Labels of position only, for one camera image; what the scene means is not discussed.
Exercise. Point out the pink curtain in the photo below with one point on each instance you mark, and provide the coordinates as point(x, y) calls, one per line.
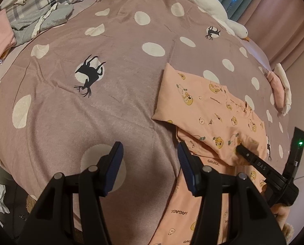
point(277, 27)

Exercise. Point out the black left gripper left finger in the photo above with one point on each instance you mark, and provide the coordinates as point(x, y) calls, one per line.
point(110, 164)

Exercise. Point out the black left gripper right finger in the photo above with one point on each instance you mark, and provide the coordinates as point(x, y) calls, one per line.
point(201, 180)

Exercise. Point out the folded pink garment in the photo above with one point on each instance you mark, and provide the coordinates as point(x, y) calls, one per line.
point(277, 89)

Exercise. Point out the person right hand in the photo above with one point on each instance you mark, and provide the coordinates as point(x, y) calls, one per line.
point(281, 212)

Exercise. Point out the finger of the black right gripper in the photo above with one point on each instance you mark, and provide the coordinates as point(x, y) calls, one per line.
point(256, 161)

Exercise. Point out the grey crumpled garment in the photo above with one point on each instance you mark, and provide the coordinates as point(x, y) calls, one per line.
point(29, 27)

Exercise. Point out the peach cartoon print garment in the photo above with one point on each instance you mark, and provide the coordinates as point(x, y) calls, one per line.
point(212, 123)

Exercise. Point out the white goose plush toy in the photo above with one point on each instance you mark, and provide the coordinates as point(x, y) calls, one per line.
point(216, 10)

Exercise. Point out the mauve polka dot duvet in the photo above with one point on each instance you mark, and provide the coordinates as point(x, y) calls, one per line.
point(96, 80)

